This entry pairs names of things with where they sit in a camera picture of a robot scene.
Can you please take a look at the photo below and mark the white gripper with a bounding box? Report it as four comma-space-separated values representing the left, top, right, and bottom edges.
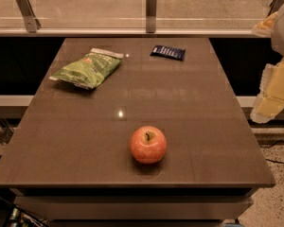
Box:
250, 4, 284, 124

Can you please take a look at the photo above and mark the red apple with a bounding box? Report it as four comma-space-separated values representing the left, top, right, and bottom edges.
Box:
130, 126, 167, 165

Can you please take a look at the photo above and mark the green jalapeno chip bag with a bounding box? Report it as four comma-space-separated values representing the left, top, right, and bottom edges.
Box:
49, 48, 123, 90

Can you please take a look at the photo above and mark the dark blue snack wrapper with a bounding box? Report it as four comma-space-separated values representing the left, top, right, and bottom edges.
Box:
151, 44, 186, 61

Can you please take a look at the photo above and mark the glass railing panel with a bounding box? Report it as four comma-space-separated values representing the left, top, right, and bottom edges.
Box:
0, 0, 273, 29

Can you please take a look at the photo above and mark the black floor cable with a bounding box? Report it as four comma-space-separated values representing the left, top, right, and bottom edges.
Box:
258, 139, 284, 166

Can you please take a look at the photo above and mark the middle metal railing bracket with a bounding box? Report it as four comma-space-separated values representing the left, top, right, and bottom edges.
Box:
146, 0, 157, 33

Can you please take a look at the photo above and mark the left metal railing bracket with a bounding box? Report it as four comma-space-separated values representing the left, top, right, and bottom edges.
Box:
15, 0, 41, 33

